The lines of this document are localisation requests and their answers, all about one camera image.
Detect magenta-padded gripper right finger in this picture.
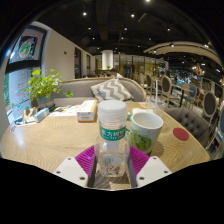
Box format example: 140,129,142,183
126,145,173,189

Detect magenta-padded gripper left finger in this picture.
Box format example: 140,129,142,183
53,144,99,189

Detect clear plastic water bottle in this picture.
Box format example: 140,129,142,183
94,99,131,178

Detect white mug with green print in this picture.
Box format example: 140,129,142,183
129,111,164,155

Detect flat round red coaster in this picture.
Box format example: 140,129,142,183
172,127,190,142

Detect grey tufted armchair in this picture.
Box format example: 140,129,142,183
163,105,211,149

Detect white printed leaflets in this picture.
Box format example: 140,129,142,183
49,104,81,118

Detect white and orange tissue box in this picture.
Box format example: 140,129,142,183
76,99,98,123

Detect white paper napkin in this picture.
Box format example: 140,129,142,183
131,107,154,116

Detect small blue box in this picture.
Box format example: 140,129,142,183
33,107,51,123

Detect grey curved sofa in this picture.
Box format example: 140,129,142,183
53,76,148,108

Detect group of dining chairs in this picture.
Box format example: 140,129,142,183
138,71,224,158

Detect green potted plant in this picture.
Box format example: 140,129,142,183
24,68,74,109

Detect grey chevron pillow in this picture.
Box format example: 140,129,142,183
90,78,135,103

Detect person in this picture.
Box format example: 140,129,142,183
109,67,124,79

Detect white round pillar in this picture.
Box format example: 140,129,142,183
101,49,114,71

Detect group of ceiling spotlights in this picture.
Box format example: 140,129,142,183
79,0,214,51

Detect black-framed wall poster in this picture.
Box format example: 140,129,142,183
8,26,48,64

